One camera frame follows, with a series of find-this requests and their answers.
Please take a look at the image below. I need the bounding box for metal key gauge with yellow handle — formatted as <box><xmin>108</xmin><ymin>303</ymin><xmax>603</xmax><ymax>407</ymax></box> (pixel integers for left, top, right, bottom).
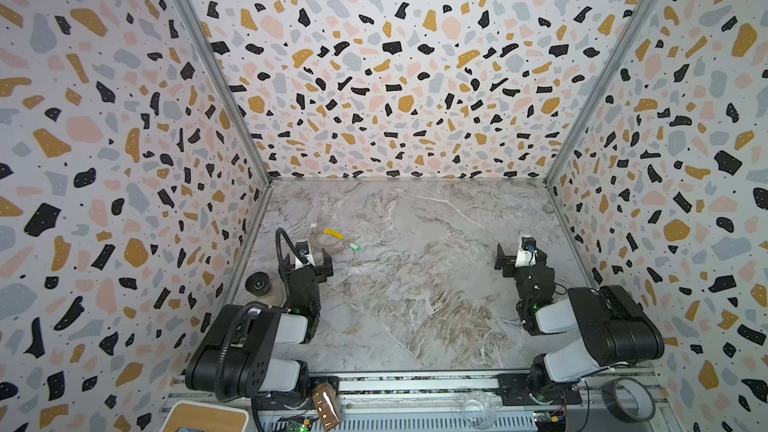
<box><xmin>309</xmin><ymin>222</ymin><xmax>347</xmax><ymax>255</ymax></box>

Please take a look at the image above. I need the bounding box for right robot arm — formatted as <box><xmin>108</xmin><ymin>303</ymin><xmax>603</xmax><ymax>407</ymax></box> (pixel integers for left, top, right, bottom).
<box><xmin>494</xmin><ymin>236</ymin><xmax>665</xmax><ymax>404</ymax></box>

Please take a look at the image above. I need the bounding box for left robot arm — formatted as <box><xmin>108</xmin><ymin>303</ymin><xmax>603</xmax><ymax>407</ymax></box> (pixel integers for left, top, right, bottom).
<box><xmin>184</xmin><ymin>252</ymin><xmax>333</xmax><ymax>410</ymax></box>

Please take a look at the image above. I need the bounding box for black round lens cap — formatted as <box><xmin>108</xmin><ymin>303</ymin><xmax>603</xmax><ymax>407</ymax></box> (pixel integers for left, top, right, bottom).
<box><xmin>244</xmin><ymin>271</ymin><xmax>272</xmax><ymax>297</ymax></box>

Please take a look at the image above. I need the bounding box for brown circuit box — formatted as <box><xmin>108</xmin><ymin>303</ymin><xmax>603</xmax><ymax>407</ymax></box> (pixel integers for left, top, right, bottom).
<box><xmin>312</xmin><ymin>382</ymin><xmax>342</xmax><ymax>432</ymax></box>

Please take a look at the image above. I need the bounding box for clear glass jar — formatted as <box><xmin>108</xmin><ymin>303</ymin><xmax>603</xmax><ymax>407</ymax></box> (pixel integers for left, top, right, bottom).
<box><xmin>461</xmin><ymin>391</ymin><xmax>497</xmax><ymax>430</ymax></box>

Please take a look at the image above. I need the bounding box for grey tape roll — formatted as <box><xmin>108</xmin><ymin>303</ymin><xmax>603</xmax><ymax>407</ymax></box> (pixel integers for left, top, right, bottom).
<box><xmin>601</xmin><ymin>377</ymin><xmax>656</xmax><ymax>423</ymax></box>

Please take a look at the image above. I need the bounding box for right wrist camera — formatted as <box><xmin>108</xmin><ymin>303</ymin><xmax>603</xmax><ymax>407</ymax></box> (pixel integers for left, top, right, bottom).
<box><xmin>515</xmin><ymin>235</ymin><xmax>537</xmax><ymax>268</ymax></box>

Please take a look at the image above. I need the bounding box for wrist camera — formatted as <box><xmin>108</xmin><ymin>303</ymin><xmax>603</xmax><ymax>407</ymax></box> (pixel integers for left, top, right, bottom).
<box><xmin>515</xmin><ymin>235</ymin><xmax>537</xmax><ymax>268</ymax></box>
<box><xmin>294</xmin><ymin>241</ymin><xmax>315</xmax><ymax>268</ymax></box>

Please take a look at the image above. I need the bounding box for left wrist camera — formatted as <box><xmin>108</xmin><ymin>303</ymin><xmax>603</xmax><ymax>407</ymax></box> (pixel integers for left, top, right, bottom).
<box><xmin>294</xmin><ymin>241</ymin><xmax>315</xmax><ymax>268</ymax></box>

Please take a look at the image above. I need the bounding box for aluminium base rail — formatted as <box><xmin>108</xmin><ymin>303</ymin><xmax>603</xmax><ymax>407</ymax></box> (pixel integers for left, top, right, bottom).
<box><xmin>160</xmin><ymin>368</ymin><xmax>668</xmax><ymax>432</ymax></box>

